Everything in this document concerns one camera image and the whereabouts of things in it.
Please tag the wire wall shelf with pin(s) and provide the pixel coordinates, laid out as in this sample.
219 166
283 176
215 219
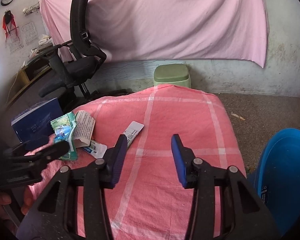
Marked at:
31 9

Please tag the blue cardboard box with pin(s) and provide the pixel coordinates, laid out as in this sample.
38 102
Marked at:
36 120

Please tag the blue plastic basin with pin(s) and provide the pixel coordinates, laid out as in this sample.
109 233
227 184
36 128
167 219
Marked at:
277 178

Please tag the pink checked tablecloth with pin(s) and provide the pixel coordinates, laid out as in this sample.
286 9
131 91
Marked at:
149 202

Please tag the wooden desk shelf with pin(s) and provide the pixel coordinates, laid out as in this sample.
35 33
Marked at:
24 79

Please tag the black office chair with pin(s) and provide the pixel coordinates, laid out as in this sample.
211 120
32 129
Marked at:
88 57

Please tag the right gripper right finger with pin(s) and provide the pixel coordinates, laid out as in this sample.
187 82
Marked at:
183 158

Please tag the person left hand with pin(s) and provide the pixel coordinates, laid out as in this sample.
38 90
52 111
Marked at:
5 199

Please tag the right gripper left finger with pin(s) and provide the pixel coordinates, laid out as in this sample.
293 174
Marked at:
114 158

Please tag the red black hanging ornament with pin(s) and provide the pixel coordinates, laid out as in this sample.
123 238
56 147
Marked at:
9 25

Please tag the white blue sachet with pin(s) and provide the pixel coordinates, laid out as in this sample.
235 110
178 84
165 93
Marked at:
95 149

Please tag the green plastic stool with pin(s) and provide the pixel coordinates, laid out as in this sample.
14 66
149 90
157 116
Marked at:
173 74

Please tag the white paper medicine box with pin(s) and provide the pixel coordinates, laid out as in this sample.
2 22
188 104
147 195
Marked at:
84 129

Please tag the pink wall sheet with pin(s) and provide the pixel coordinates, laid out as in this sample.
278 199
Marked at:
168 29

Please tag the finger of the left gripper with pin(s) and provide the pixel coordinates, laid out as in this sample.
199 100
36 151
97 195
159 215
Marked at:
30 145
46 155

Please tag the white paper label tag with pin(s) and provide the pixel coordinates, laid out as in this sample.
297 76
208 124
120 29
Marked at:
132 131

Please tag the stack of books papers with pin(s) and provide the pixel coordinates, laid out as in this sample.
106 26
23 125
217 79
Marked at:
45 41

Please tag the green wrapper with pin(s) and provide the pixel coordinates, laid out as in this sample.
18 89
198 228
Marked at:
64 127

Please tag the wall calendar sheets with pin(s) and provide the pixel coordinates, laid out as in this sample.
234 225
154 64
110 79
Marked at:
20 37

